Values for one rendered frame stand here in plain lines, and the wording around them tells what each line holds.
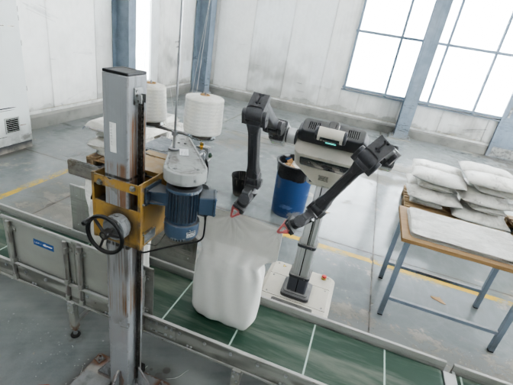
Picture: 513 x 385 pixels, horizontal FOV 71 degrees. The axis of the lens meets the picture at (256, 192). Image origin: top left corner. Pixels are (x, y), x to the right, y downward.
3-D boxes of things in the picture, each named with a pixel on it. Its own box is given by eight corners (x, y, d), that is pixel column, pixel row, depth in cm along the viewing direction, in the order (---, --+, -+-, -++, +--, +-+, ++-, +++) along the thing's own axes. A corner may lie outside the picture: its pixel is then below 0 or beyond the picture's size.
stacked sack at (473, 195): (505, 202, 468) (509, 193, 462) (518, 216, 430) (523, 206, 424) (452, 190, 478) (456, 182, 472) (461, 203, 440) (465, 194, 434)
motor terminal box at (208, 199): (214, 211, 163) (217, 188, 158) (214, 223, 154) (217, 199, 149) (196, 209, 162) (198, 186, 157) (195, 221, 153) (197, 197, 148)
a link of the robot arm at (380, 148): (399, 148, 135) (381, 129, 137) (371, 173, 139) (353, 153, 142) (401, 155, 176) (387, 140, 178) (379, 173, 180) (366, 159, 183)
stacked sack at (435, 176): (463, 184, 470) (467, 175, 465) (465, 195, 435) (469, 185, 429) (412, 170, 493) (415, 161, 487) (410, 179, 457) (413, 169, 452)
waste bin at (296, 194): (310, 208, 453) (321, 160, 425) (301, 225, 408) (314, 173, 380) (274, 197, 464) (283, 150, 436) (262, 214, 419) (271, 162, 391)
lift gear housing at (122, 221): (131, 237, 154) (131, 215, 149) (123, 244, 149) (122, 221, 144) (110, 231, 156) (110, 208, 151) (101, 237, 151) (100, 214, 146)
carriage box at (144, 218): (179, 219, 183) (182, 163, 170) (139, 253, 154) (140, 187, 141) (137, 206, 189) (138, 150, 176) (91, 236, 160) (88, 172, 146)
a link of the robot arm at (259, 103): (272, 90, 148) (250, 85, 150) (262, 121, 147) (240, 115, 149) (285, 124, 191) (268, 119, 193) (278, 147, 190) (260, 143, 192)
